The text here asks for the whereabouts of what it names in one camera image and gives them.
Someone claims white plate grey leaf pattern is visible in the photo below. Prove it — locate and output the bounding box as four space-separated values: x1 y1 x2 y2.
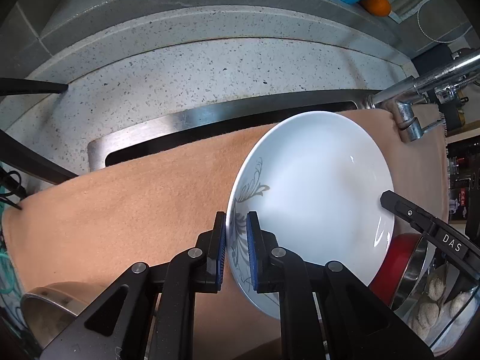
226 111 395 318

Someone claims gloved hand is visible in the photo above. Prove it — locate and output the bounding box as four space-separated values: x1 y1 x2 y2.
408 264 478 345

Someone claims red steel bowl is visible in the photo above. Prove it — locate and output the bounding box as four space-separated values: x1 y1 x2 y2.
369 233 427 311

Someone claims large steel bowl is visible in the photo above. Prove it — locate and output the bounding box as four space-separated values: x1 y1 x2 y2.
20 281 105 350

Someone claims beige cloth mat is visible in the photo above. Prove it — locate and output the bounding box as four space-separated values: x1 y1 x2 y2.
1 109 448 359

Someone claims chrome faucet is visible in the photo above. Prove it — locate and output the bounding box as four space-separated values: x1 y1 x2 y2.
366 49 479 143

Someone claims steel sink rim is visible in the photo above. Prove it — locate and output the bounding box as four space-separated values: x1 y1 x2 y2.
88 89 376 171

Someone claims black tripod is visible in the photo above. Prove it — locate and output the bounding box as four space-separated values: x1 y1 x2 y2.
0 77 80 211

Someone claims orange fruit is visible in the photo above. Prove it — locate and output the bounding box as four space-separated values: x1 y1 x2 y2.
359 0 391 17

